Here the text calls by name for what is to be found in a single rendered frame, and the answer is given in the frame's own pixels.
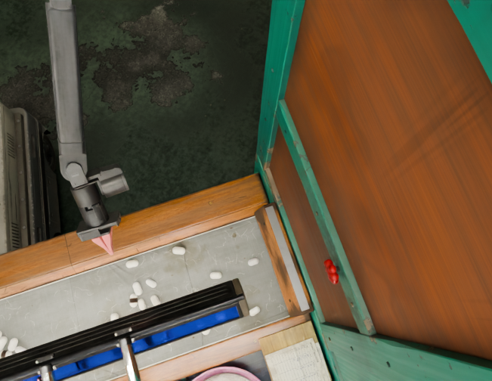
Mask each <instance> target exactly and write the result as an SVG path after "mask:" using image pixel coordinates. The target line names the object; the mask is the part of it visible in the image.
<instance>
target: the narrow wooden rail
mask: <svg viewBox="0 0 492 381"><path fill-rule="evenodd" d="M307 321H311V323H312V325H313V328H314V330H316V329H315V326H314V323H313V321H312V318H311V315H310V313H307V314H304V315H300V316H296V317H287V318H284V319H282V320H279V321H275V322H273V323H271V324H267V325H264V326H263V327H259V328H256V329H254V330H250V331H248V332H245V333H241V334H240V335H237V336H233V337H231V338H229V339H225V340H222V341H220V342H217V343H214V344H211V345H208V346H206V347H203V348H199V349H197V350H195V351H192V352H188V353H186V354H183V355H180V356H178V357H175V358H172V359H169V360H167V361H163V362H160V363H158V364H154V365H152V366H149V367H146V368H144V369H141V370H139V371H140V375H141V380H142V381H177V380H180V379H183V378H185V377H188V376H191V375H194V374H196V373H199V372H202V371H204V370H208V369H210V368H213V367H216V366H218V365H221V364H224V363H227V362H229V361H233V360H235V359H238V358H241V357H243V356H246V355H250V354H252V353H254V352H258V351H261V346H260V344H259V341H258V339H260V338H262V337H265V336H268V335H271V334H273V333H276V332H279V331H281V330H285V329H287V328H290V327H294V326H296V325H298V324H302V323H304V322H307ZM110 381H128V377H127V374H126V375H124V376H121V377H118V378H115V379H112V380H110Z"/></svg>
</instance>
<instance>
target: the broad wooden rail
mask: <svg viewBox="0 0 492 381"><path fill-rule="evenodd" d="M269 203H270V202H269V199H268V195H267V193H266V190H265V187H264V185H263V182H262V179H261V176H260V174H259V173H255V174H252V175H248V176H245V177H242V178H238V179H236V180H233V181H229V182H226V183H223V184H220V185H217V186H214V187H210V188H207V189H205V190H201V191H198V192H195V193H192V194H188V195H186V196H183V197H179V198H176V199H173V200H170V201H167V202H164V203H160V204H157V205H155V206H151V207H148V208H145V209H141V210H138V211H136V212H132V213H129V214H126V215H122V216H120V218H121V222H120V223H119V226H116V225H115V226H113V237H112V241H113V255H110V254H109V253H108V252H107V251H106V250H105V249H104V248H102V247H101V246H99V245H97V244H96V243H94V242H93V241H92V240H91V239H90V240H86V241H83V242H82V241H81V240H80V238H79V237H78V236H77V234H76V231H77V230H76V231H72V232H69V233H67V234H63V235H60V236H57V237H53V238H51V239H48V240H43V241H41V242H38V243H34V244H32V245H29V246H25V247H22V248H19V249H16V250H13V251H10V252H6V253H3V254H1V255H0V299H4V298H7V297H9V296H13V295H16V294H18V293H22V292H25V291H27V290H31V289H34V288H36V287H40V286H44V285H46V284H49V283H53V282H55V281H58V280H62V279H64V278H67V277H71V276H73V275H76V274H80V273H82V272H85V271H89V270H91V269H95V268H99V267H101V266H104V265H108V264H110V263H113V262H117V261H119V260H122V259H126V258H128V257H131V256H135V255H137V254H140V253H143V252H147V251H150V250H152V249H156V248H159V247H161V246H165V245H168V244H170V243H174V242H177V241H179V240H183V239H186V238H188V237H193V236H196V235H198V234H202V233H205V232H207V231H211V230H214V229H216V228H220V227H223V226H225V225H229V224H232V223H234V222H237V221H242V220H244V219H247V218H251V217H253V216H255V214H254V213H255V211H257V210H258V209H260V208H261V207H262V206H263V205H266V204H269Z"/></svg>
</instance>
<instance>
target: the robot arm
mask: <svg viewBox="0 0 492 381"><path fill-rule="evenodd" d="M45 9H46V17H47V28H48V40H49V48H50V57H51V73H52V82H53V89H54V105H55V114H56V123H57V139H58V148H59V160H60V173H61V175H62V176H63V177H64V178H65V179H66V180H68V181H70V183H71V185H72V187H71V188H70V190H71V192H72V195H73V197H74V199H75V201H76V204H77V206H78V207H79V211H80V212H81V214H82V217H83V219H84V220H83V221H80V223H79V226H78V228H77V231H76V234H77V236H78V237H79V238H80V240H81V241H82V242H83V241H86V240H90V239H91V240H92V241H93V242H94V243H96V244H97V245H99V246H101V247H102V248H104V249H105V250H106V251H107V252H108V253H109V254H110V255H113V241H112V237H113V226H115V225H116V226H119V223H120V222H121V218H120V216H121V215H120V212H119V210H117V211H114V212H109V213H107V210H106V208H105V206H104V203H103V201H102V199H101V196H100V194H99V192H98V189H97V187H96V184H95V182H97V184H98V186H99V188H100V190H101V193H102V195H104V194H105V196H106V198H108V197H111V196H113V195H116V194H120V193H122V192H124V191H128V190H129V188H128V185H127V182H126V180H125V177H124V175H123V173H122V170H121V168H120V165H119V164H117V163H115V164H112V165H109V166H104V167H100V168H98V167H97V168H95V169H91V170H88V166H87V155H86V149H85V132H84V128H85V127H84V121H83V110H82V89H81V77H80V66H79V45H78V34H77V22H76V6H75V5H72V0H49V2H46V3H45Z"/></svg>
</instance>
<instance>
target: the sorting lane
mask: <svg viewBox="0 0 492 381"><path fill-rule="evenodd" d="M176 246H177V247H183V248H185V253H184V254H183V255H180V254H174V253H173V252H172V249H173V248H174V247H176ZM254 258H257V259H258V260H259V262H258V264H256V265H252V266H250V265H249V264H248V261H249V260H250V259H254ZM135 259H136V260H138V266H136V267H132V268H127V267H126V262H128V261H131V260H135ZM212 272H221V278H219V279H212V278H211V277H210V274H211V273H212ZM235 278H239V281H240V284H241V285H242V288H243V292H244V294H245V297H246V301H247V304H248V306H249V311H250V310H251V309H253V308H254V307H256V306H257V307H259V308H260V312H259V313H258V314H256V315H254V316H251V315H249V316H247V317H243V318H241V319H238V320H235V321H232V322H230V323H227V324H223V325H221V326H219V327H215V328H212V329H210V331H209V334H207V335H204V334H203V333H198V334H195V335H193V336H189V337H187V338H184V339H180V340H178V341H176V342H172V343H169V344H167V345H164V346H161V347H159V348H155V349H153V350H150V351H148V352H144V353H141V354H139V355H135V356H136V359H137V363H138V368H139V370H141V369H144V368H146V367H149V366H152V365H154V364H158V363H160V362H163V361H167V360H169V359H172V358H175V357H178V356H180V355H183V354H186V353H188V352H192V351H195V350H197V349H199V348H203V347H206V346H208V345H211V344H214V343H217V342H220V341H222V340H225V339H229V338H231V337H233V336H237V335H240V334H241V333H245V332H248V331H250V330H254V329H256V328H259V327H263V326H264V325H267V324H271V323H273V322H275V321H279V320H282V319H284V318H287V317H289V312H288V310H287V307H286V303H285V302H284V299H283V295H282V293H281V290H280V286H279V283H278V281H277V277H276V274H275V272H274V268H273V265H272V263H271V258H270V256H269V254H268V250H267V247H266V245H265V242H264V239H263V236H262V235H261V231H260V228H259V226H258V222H257V220H256V218H255V216H253V217H251V218H247V219H244V220H242V221H237V222H234V223H232V224H229V225H225V226H223V227H220V228H216V229H214V230H211V231H207V232H205V233H202V234H198V235H196V236H193V237H188V238H186V239H183V240H179V241H177V242H174V243H170V244H168V245H165V246H161V247H159V248H156V249H152V250H150V251H147V252H143V253H140V254H137V255H135V256H131V257H128V258H126V259H122V260H119V261H117V262H113V263H110V264H108V265H104V266H101V267H99V268H95V269H91V270H89V271H85V272H82V273H80V274H76V275H73V276H71V277H67V278H64V279H62V280H58V281H55V282H53V283H49V284H46V285H44V286H40V287H36V288H34V289H31V290H27V291H25V292H22V293H18V294H16V295H13V296H9V297H7V298H4V299H0V331H1V332H2V336H5V337H7V339H8V341H7V343H6V344H5V347H4V348H3V349H2V350H7V351H9V350H8V345H9V343H10V341H11V339H13V338H17V339H18V343H17V347H18V346H21V347H23V348H25V349H26V350H27V349H30V348H33V347H36V346H38V345H42V344H45V343H47V342H51V341H54V340H56V339H60V338H62V337H65V336H68V335H71V334H74V333H78V332H80V331H83V330H87V329H89V328H92V327H95V326H97V325H100V324H104V323H106V322H109V321H111V318H110V317H111V314H113V313H117V314H118V315H119V318H122V317H124V316H126V315H129V314H133V313H135V312H138V311H142V310H140V309H139V305H138V304H137V306H136V307H134V308H133V307H131V306H130V303H129V299H130V295H131V294H135V291H134V289H133V283H135V282H138V283H139V284H140V285H141V289H142V294H140V295H139V296H138V295H137V297H138V300H139V299H143V300H144V302H145V305H146V308H145V309H147V308H151V307H153V306H154V305H153V303H152V302H151V300H150V298H151V296H157V298H158V299H159V301H160V304H162V303H164V302H168V301H171V300H173V299H177V298H180V297H182V296H186V295H188V294H191V293H195V292H197V291H200V290H204V289H206V288H209V287H213V286H214V285H217V284H220V283H224V282H226V281H229V280H233V279H235ZM147 279H151V280H153V281H155V282H156V287H154V288H152V287H150V286H148V285H147V284H146V280H147ZM124 375H126V371H125V365H124V362H123V360H122V361H118V362H116V363H113V364H110V365H107V366H105V367H101V368H98V369H96V370H93V371H90V372H87V373H84V374H82V375H79V376H75V377H73V378H70V379H67V380H64V381H110V380H112V379H115V378H118V377H121V376H124Z"/></svg>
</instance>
